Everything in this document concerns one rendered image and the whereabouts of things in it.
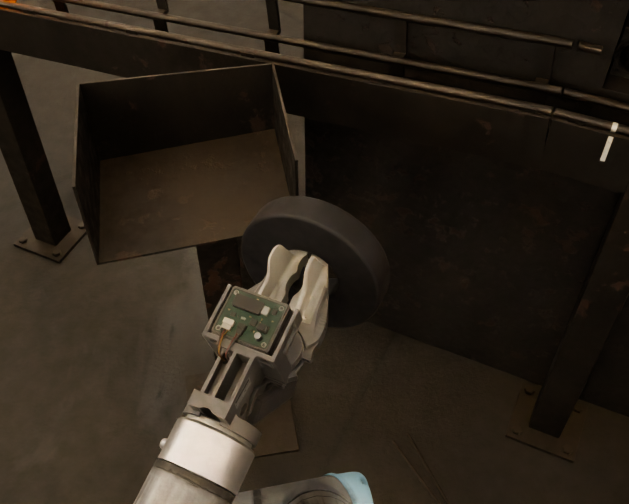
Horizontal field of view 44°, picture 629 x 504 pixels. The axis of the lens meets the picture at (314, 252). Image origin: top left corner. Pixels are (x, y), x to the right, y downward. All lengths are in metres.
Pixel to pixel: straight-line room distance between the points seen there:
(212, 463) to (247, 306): 0.13
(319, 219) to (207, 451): 0.23
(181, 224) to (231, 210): 0.07
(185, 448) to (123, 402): 0.93
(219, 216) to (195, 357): 0.64
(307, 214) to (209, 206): 0.34
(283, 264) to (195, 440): 0.19
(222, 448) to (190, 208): 0.46
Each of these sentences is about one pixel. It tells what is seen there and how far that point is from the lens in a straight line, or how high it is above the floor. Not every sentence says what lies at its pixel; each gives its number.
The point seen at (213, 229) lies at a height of 0.60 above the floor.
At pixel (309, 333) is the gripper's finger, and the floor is 0.74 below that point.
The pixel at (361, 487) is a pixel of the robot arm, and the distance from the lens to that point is 0.76.
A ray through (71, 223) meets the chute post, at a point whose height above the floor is 0.01.
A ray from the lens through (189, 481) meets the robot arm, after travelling 0.66.
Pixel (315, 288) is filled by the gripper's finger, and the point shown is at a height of 0.76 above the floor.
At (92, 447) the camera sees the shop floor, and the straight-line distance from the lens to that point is 1.56.
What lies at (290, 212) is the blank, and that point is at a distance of 0.73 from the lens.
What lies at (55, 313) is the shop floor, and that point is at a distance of 1.76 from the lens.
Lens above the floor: 1.33
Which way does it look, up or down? 48 degrees down
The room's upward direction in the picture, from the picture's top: straight up
